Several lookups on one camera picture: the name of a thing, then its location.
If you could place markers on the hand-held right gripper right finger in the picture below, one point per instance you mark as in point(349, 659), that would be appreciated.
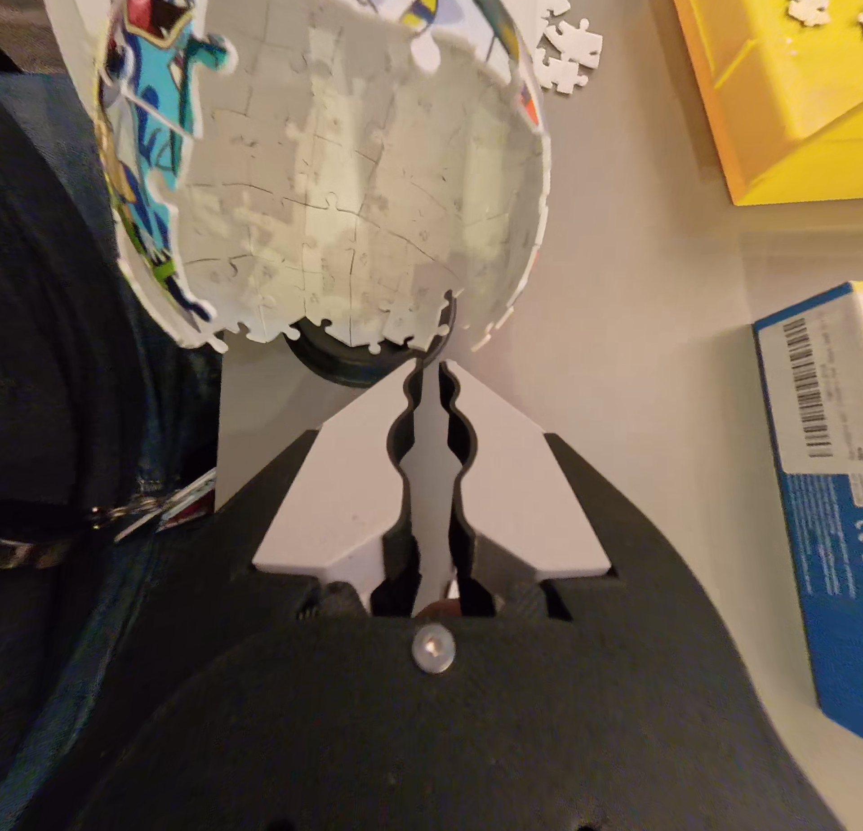
point(526, 500)

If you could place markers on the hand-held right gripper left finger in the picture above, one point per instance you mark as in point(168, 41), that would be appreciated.
point(337, 500)

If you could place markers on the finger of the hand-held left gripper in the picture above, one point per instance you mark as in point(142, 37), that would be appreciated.
point(67, 8)

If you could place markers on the black round ball stand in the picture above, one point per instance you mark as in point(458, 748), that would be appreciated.
point(350, 369)

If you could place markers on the colourful cartoon puzzle ball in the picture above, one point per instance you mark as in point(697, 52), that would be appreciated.
point(350, 190)

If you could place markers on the blue puzzle box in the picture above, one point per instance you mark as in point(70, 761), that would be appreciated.
point(822, 575)

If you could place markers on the pile of white puzzle pieces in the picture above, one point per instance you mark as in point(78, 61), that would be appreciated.
point(573, 42)

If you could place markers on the white puzzle piece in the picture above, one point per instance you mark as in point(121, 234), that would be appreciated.
point(809, 5)

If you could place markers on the red white key tag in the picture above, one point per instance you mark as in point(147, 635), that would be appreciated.
point(192, 511)

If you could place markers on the yellow plastic bin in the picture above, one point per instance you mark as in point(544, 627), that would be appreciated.
point(775, 123)

